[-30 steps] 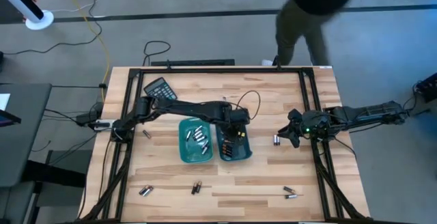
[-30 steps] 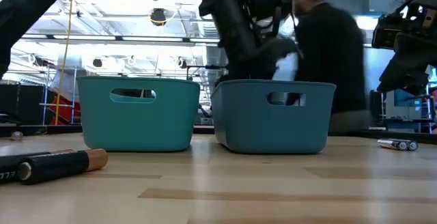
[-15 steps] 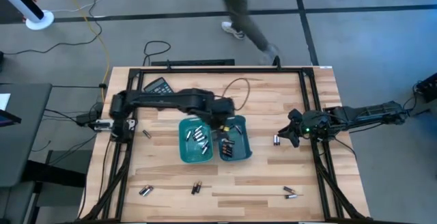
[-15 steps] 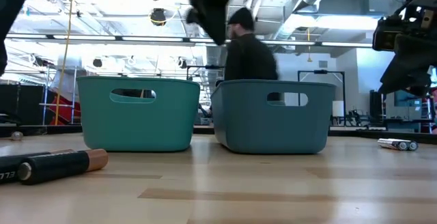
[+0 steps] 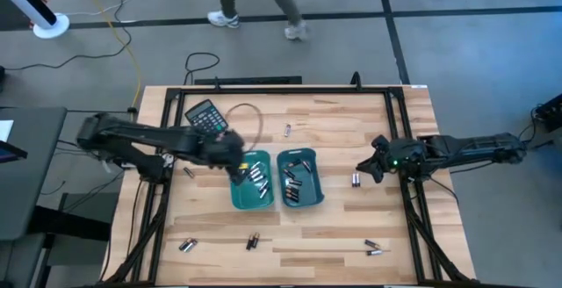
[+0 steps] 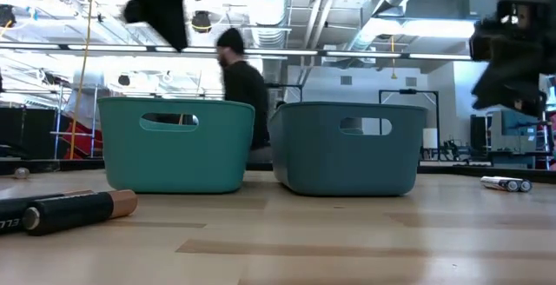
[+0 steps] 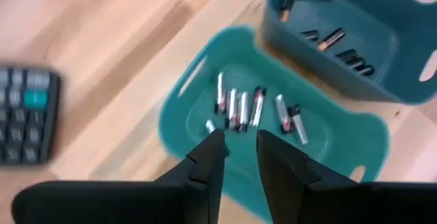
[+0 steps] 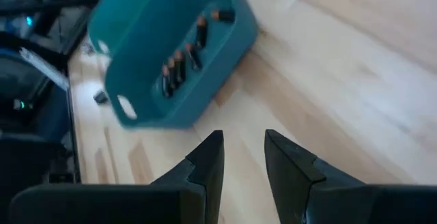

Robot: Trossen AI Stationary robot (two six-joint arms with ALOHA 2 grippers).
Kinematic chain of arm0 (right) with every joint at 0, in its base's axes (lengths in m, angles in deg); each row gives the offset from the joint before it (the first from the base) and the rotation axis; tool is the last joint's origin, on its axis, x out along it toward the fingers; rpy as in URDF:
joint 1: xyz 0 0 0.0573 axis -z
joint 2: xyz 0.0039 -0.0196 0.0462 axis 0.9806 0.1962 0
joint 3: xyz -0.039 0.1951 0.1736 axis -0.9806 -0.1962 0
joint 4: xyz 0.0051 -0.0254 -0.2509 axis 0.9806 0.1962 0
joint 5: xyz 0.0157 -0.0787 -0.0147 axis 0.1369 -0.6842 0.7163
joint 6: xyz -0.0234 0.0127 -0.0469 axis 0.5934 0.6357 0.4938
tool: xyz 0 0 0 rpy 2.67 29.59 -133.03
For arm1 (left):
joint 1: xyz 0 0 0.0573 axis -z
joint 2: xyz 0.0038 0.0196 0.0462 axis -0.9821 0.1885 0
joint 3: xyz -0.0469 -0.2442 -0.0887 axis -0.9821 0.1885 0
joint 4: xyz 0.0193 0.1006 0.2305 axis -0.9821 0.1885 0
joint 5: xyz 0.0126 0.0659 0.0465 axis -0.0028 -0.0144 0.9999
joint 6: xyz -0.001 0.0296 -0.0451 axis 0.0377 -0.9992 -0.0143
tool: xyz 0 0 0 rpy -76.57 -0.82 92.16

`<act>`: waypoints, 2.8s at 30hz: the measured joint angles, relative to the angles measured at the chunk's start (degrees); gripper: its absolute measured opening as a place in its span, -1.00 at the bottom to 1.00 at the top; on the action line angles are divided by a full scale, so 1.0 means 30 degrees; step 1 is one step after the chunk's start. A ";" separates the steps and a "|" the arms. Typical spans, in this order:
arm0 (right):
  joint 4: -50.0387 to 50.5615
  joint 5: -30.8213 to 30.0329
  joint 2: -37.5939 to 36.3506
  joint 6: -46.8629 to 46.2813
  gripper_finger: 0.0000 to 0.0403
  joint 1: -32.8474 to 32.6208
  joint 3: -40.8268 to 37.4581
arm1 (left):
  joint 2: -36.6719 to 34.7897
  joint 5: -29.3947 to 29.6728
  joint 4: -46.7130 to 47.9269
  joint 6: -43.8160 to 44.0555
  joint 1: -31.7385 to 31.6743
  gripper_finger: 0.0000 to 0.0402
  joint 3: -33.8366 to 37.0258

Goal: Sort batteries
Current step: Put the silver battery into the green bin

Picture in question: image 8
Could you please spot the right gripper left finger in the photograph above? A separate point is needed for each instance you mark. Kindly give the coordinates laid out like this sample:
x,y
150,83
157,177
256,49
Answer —
x,y
205,176

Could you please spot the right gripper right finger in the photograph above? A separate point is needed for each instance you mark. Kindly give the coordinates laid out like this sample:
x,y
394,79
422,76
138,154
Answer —
x,y
290,176

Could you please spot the blue plastic bin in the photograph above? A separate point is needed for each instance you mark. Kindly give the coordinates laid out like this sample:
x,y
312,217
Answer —
x,y
143,46

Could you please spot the white metal bar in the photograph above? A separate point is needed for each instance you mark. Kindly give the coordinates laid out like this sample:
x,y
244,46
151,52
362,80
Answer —
x,y
44,67

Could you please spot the dark blue chair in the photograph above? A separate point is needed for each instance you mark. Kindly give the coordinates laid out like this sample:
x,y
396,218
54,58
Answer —
x,y
34,80

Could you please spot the black aluminium table frame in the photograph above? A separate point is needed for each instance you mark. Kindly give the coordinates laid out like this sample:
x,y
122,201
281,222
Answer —
x,y
73,132

